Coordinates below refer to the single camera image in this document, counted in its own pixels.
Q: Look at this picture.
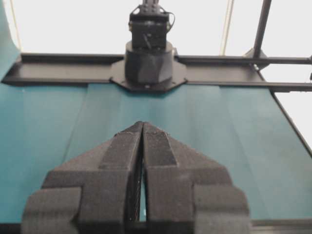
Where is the black aluminium frame rail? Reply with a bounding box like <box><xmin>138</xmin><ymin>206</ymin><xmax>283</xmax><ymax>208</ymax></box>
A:
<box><xmin>2</xmin><ymin>54</ymin><xmax>312</xmax><ymax>93</ymax></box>

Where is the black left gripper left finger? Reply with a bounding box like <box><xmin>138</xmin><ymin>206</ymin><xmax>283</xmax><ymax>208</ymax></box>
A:
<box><xmin>21</xmin><ymin>121</ymin><xmax>143</xmax><ymax>234</ymax></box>

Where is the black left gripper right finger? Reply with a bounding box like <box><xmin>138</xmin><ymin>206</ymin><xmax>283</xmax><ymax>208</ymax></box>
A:
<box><xmin>142</xmin><ymin>122</ymin><xmax>250</xmax><ymax>234</ymax></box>

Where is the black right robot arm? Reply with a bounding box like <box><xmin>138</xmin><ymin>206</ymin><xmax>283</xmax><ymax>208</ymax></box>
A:
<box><xmin>124</xmin><ymin>0</ymin><xmax>250</xmax><ymax>234</ymax></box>

